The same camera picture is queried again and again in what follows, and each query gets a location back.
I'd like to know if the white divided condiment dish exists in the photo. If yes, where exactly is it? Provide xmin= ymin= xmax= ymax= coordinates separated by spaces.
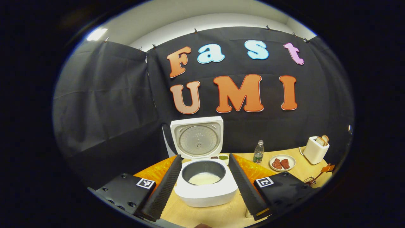
xmin=209 ymin=154 xmax=229 ymax=165

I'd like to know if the white toaster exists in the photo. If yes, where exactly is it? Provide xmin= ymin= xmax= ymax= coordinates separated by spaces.
xmin=303 ymin=136 xmax=330 ymax=165

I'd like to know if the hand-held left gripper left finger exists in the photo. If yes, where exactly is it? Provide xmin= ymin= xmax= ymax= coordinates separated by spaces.
xmin=87 ymin=154 xmax=183 ymax=222

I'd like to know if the ceiling light panel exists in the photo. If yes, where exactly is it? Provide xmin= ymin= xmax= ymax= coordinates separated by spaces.
xmin=87 ymin=28 xmax=108 ymax=41

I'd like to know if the clear plastic water bottle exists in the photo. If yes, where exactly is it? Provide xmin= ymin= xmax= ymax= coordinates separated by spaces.
xmin=252 ymin=140 xmax=265 ymax=164

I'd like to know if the white round plate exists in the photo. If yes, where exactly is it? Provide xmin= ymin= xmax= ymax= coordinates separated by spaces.
xmin=269 ymin=155 xmax=296 ymax=172

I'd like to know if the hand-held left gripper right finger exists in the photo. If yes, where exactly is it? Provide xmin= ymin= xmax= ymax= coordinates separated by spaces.
xmin=228 ymin=153 xmax=321 ymax=221

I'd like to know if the white rice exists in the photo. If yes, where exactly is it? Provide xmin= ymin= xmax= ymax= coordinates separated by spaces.
xmin=188 ymin=172 xmax=221 ymax=186

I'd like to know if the white rice cooker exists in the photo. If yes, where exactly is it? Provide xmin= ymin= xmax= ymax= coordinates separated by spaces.
xmin=170 ymin=116 xmax=239 ymax=208

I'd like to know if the brown wooden spoon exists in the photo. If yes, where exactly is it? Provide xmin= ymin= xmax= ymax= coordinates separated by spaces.
xmin=308 ymin=164 xmax=335 ymax=186

